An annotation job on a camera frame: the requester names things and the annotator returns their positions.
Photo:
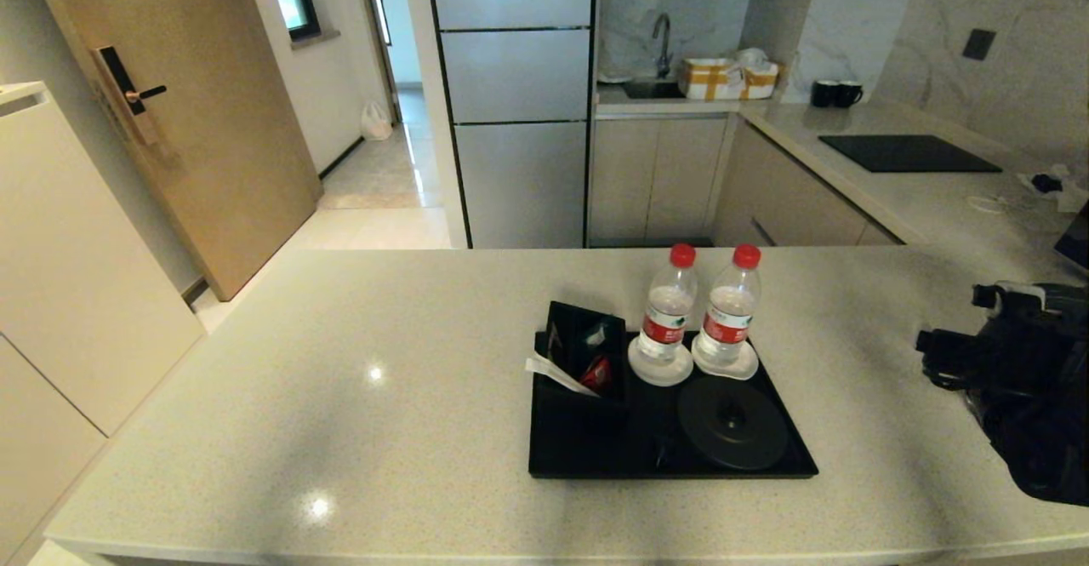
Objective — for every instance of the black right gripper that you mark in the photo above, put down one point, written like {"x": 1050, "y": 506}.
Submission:
{"x": 1029, "y": 353}

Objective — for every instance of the packets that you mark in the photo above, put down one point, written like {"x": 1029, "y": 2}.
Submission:
{"x": 598, "y": 334}

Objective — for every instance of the kitchen sink basin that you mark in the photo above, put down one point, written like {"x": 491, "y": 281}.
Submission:
{"x": 651, "y": 89}

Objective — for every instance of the black round kettle base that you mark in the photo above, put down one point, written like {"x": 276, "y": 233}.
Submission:
{"x": 732, "y": 425}

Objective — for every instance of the beige sink base cabinet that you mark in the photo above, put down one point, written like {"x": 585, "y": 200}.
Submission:
{"x": 655, "y": 177}

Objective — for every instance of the white paper stick packet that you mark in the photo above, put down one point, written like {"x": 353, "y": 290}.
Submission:
{"x": 551, "y": 372}

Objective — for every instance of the black induction cooktop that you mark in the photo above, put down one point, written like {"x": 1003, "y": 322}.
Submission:
{"x": 909, "y": 153}

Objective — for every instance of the black mug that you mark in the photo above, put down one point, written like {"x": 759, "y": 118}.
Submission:
{"x": 847, "y": 94}
{"x": 822, "y": 94}

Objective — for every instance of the silver refrigerator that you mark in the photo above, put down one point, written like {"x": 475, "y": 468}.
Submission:
{"x": 519, "y": 123}

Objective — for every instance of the black sachet holder box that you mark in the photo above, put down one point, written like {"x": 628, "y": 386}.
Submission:
{"x": 553, "y": 315}

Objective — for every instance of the white round saucer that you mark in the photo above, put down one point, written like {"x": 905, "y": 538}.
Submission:
{"x": 659, "y": 376}
{"x": 749, "y": 371}

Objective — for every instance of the black power adapter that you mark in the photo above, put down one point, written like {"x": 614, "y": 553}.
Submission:
{"x": 1046, "y": 183}

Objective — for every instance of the white box yellow tape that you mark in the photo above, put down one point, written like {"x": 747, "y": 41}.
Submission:
{"x": 761, "y": 81}
{"x": 708, "y": 79}

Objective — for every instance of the black rectangular serving tray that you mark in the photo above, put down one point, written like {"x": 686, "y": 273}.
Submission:
{"x": 595, "y": 455}

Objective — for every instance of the brown coffee sachet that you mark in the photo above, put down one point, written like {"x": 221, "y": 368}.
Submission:
{"x": 553, "y": 343}

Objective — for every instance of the white crumpled cloth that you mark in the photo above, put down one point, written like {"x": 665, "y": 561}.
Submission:
{"x": 1072, "y": 197}

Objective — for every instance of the white plastic bag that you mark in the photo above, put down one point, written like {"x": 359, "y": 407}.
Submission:
{"x": 375, "y": 122}

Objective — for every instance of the white tall cabinet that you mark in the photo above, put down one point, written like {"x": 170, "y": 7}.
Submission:
{"x": 76, "y": 294}

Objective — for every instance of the dark grey electric kettle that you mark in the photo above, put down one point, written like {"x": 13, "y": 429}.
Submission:
{"x": 1046, "y": 474}

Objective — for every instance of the clear water bottle red cap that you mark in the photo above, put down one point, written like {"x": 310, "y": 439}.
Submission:
{"x": 665, "y": 311}
{"x": 727, "y": 315}

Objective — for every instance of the dark kitchen faucet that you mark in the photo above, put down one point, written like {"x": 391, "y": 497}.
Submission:
{"x": 662, "y": 37}

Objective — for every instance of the black wall socket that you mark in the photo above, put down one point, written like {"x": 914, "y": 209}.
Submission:
{"x": 979, "y": 44}

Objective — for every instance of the beige cooktop base cabinet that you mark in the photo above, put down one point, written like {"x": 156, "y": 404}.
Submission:
{"x": 791, "y": 198}

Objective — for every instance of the red sachet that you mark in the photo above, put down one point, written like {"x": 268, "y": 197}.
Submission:
{"x": 597, "y": 373}

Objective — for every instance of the brown wooden door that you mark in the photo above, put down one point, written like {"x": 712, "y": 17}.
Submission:
{"x": 213, "y": 140}

